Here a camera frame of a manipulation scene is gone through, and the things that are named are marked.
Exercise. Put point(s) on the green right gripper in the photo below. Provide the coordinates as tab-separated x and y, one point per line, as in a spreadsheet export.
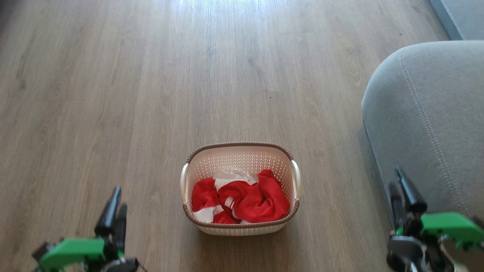
452	224

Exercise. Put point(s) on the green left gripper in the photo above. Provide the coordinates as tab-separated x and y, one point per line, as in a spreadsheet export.
72	251

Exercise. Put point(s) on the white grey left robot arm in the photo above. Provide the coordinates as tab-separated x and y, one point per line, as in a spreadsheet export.
121	265

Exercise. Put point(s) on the grey fabric sofa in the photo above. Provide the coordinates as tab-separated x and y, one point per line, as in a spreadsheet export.
427	124

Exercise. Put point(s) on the cream plastic laundry basket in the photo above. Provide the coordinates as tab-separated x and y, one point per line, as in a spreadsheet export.
242	156

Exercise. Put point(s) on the grey rug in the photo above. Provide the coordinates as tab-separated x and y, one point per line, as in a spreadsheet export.
463	17

